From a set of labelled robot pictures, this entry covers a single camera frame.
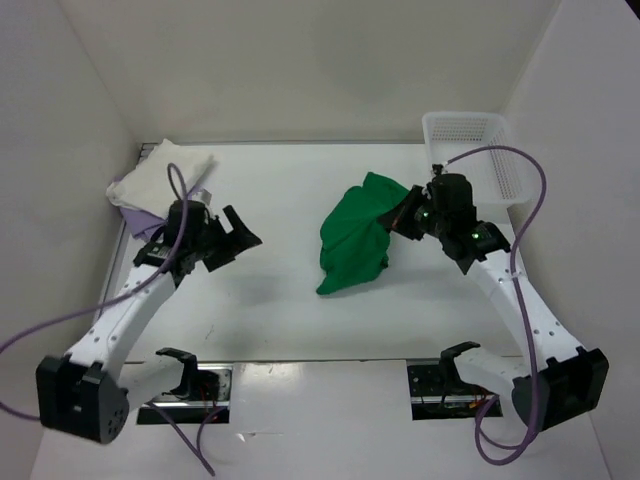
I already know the white t shirt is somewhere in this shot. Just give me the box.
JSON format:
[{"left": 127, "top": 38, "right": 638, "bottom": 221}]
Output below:
[{"left": 106, "top": 139, "right": 215, "bottom": 217}]

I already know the green t shirt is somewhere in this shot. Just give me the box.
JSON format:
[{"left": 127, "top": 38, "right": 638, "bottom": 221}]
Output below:
[{"left": 316, "top": 172, "right": 409, "bottom": 296}]

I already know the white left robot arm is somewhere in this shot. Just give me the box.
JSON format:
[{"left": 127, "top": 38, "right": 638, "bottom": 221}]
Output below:
[{"left": 35, "top": 200, "right": 262, "bottom": 444}]

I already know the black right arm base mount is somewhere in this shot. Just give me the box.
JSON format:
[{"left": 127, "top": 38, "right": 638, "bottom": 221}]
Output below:
[{"left": 406, "top": 359, "right": 493, "bottom": 421}]

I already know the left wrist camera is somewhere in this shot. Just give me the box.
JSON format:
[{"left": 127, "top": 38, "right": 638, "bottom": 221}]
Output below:
[{"left": 199, "top": 189, "right": 212, "bottom": 204}]

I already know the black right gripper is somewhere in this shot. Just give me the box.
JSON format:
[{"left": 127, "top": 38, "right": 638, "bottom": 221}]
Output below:
[{"left": 379, "top": 184, "right": 449, "bottom": 240}]

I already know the purple t shirt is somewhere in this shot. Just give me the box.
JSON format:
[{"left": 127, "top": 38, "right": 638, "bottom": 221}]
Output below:
[{"left": 119, "top": 186, "right": 205, "bottom": 241}]

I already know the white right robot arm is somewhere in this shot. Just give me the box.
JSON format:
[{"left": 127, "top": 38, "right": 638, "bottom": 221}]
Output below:
[{"left": 377, "top": 173, "right": 609, "bottom": 432}]

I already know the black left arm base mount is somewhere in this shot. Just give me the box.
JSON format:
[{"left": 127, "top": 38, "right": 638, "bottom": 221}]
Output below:
[{"left": 121, "top": 359, "right": 233, "bottom": 425}]

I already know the white plastic laundry basket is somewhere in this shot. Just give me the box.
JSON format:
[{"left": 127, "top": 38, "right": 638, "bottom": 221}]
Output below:
[{"left": 422, "top": 111, "right": 533, "bottom": 206}]

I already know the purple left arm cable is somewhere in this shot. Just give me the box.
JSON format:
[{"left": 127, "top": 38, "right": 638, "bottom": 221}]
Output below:
[{"left": 0, "top": 162, "right": 216, "bottom": 476}]

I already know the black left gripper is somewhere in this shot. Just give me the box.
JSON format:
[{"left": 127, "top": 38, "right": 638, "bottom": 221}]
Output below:
[{"left": 190, "top": 205, "right": 262, "bottom": 271}]

